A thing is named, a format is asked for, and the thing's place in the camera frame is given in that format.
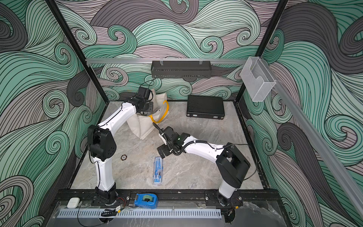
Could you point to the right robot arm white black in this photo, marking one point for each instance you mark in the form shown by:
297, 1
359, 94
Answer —
233, 166

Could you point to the white slotted cable duct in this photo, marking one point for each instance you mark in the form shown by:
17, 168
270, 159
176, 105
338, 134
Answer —
143, 213

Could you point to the blue compass set case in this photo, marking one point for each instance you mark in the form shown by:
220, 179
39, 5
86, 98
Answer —
158, 171

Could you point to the black ribbed hard case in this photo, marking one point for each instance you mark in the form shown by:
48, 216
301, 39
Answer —
210, 107

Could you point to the black poker chip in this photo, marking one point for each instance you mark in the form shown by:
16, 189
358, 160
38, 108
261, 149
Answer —
124, 157

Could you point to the black corner frame post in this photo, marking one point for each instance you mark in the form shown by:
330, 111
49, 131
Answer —
270, 19

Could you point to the white earbuds case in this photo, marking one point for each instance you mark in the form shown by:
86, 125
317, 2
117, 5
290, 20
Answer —
73, 203

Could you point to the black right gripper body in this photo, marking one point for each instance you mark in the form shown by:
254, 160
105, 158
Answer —
168, 149

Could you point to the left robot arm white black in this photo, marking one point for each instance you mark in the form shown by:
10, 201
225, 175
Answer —
102, 146

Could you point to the clear acrylic wall holder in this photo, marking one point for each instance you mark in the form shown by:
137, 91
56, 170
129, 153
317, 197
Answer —
257, 78

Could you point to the aluminium wall rail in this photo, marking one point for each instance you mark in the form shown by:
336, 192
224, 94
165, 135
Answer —
161, 60

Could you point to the white canvas tote bag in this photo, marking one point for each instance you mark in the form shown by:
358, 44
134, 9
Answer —
141, 125

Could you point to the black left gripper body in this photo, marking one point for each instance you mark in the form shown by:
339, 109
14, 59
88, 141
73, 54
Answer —
148, 107

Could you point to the black wall tray shelf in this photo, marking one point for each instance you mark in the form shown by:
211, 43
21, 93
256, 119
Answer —
181, 70

